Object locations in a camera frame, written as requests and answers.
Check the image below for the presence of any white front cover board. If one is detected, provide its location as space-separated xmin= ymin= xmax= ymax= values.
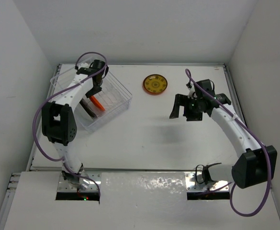
xmin=5 ymin=172 xmax=280 ymax=230

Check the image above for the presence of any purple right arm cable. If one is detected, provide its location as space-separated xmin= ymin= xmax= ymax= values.
xmin=185 ymin=69 xmax=272 ymax=217

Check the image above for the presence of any yellow patterned plate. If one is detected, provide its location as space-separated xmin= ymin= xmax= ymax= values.
xmin=142 ymin=74 xmax=168 ymax=92

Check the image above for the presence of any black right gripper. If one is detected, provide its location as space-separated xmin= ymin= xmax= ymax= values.
xmin=170 ymin=93 xmax=202 ymax=121

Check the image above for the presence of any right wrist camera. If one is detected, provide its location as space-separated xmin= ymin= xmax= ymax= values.
xmin=195 ymin=79 xmax=215 ymax=97

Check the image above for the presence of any clear wire dish rack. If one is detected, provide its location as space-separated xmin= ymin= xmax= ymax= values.
xmin=49 ymin=56 xmax=133 ymax=135

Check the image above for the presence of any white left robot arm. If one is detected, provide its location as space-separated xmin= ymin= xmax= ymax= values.
xmin=42 ymin=59 xmax=108 ymax=192

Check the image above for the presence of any black cable at table edge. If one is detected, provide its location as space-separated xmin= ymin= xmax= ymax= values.
xmin=195 ymin=164 xmax=204 ymax=185

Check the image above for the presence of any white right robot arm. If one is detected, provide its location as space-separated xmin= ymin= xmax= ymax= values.
xmin=169 ymin=93 xmax=277 ymax=188

